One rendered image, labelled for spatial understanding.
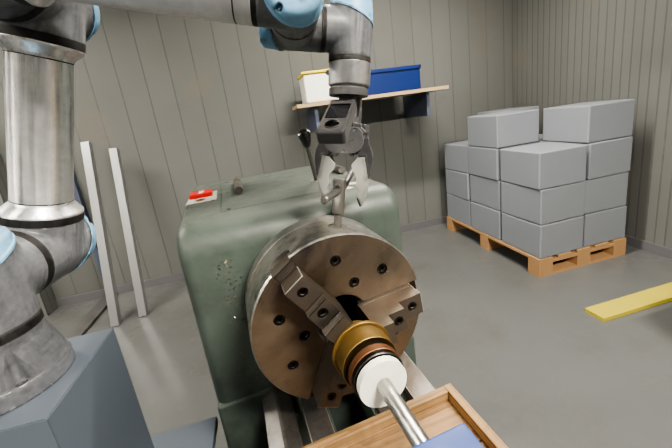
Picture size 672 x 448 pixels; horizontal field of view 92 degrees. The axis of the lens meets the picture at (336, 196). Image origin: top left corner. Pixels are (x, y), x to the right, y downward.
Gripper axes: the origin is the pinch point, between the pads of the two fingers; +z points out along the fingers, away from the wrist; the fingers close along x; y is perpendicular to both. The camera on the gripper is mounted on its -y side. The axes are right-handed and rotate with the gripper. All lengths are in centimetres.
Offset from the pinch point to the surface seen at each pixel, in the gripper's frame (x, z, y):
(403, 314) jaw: -12.6, 16.8, -8.0
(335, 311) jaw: -2.5, 14.4, -14.2
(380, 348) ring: -9.8, 16.2, -18.6
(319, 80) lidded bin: 68, -57, 218
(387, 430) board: -11.4, 38.5, -8.9
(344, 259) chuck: -2.3, 8.8, -7.3
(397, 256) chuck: -10.9, 9.2, -2.0
